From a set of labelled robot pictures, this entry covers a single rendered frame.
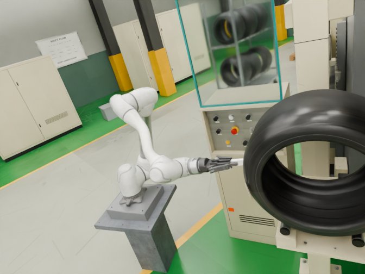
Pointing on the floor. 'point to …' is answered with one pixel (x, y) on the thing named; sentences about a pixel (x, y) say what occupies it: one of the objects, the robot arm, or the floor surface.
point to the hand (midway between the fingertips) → (238, 162)
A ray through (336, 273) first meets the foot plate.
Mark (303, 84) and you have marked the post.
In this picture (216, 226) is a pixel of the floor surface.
